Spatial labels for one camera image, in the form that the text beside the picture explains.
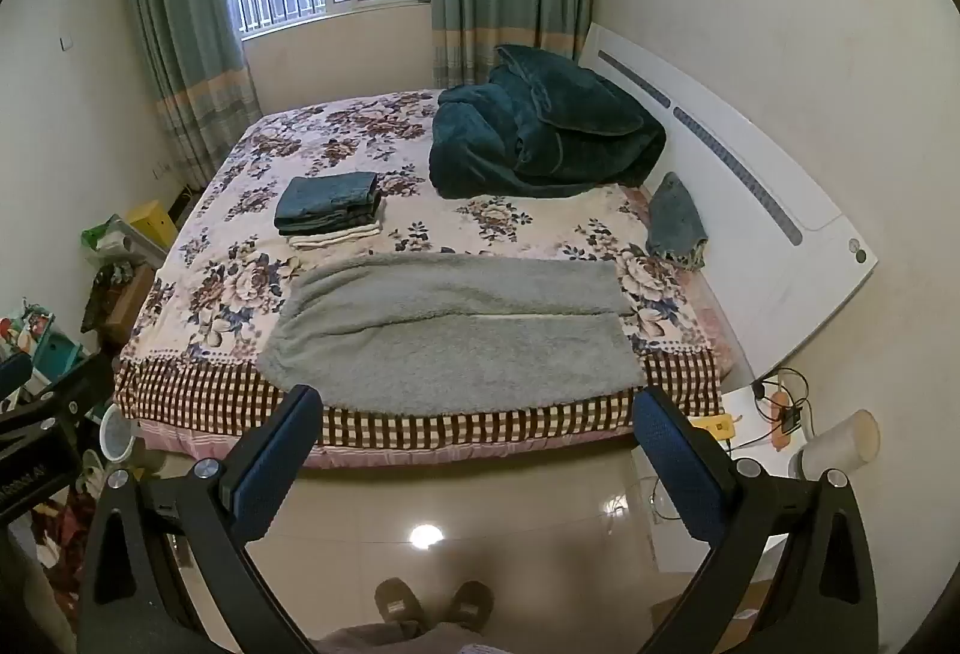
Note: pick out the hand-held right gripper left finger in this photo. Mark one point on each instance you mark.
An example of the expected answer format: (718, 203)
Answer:
(270, 466)

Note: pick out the teal plastic stool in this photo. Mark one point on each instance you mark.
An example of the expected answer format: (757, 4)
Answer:
(60, 354)

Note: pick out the colourful printed bag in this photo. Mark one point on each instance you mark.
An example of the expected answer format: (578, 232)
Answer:
(26, 328)

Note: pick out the white wall outlet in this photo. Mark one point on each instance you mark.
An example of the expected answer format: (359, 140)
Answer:
(162, 169)

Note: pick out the white round bin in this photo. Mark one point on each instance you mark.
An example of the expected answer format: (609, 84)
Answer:
(116, 435)

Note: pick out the small yellow object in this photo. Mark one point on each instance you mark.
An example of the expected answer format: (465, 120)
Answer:
(712, 425)

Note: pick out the red floral cloth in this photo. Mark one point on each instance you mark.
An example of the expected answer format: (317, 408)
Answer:
(64, 549)

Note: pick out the dark teal plush blanket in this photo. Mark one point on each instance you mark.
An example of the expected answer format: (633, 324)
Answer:
(540, 136)

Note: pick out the yellow box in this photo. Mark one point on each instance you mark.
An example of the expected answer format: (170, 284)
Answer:
(154, 223)

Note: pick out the green white plastic bag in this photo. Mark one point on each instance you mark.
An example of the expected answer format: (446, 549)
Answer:
(120, 243)

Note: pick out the folded dark teal garment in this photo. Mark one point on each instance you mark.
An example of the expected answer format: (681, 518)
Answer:
(326, 200)

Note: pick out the white cylinder cup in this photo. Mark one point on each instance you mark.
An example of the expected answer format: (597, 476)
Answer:
(836, 444)

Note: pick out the floral checked bed blanket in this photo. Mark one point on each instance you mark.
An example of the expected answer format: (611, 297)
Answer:
(450, 226)

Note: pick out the white bed headboard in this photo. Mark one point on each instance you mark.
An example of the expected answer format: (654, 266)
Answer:
(742, 204)

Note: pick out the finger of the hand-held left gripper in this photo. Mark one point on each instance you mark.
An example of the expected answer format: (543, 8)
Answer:
(67, 403)
(13, 375)

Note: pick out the orange power strip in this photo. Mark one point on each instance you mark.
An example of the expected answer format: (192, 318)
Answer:
(784, 418)

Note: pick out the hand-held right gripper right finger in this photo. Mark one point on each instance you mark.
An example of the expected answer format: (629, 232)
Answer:
(675, 474)

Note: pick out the white nightstand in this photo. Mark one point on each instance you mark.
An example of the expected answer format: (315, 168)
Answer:
(750, 425)

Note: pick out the small blue-grey cloth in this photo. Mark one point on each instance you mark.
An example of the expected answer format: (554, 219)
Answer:
(675, 223)

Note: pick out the grey fleece pants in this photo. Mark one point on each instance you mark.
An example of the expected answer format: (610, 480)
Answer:
(450, 354)

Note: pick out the brown slipper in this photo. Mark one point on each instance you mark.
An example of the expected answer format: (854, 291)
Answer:
(401, 603)
(469, 607)

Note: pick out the folded white cloth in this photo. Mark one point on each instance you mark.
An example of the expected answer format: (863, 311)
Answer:
(334, 236)

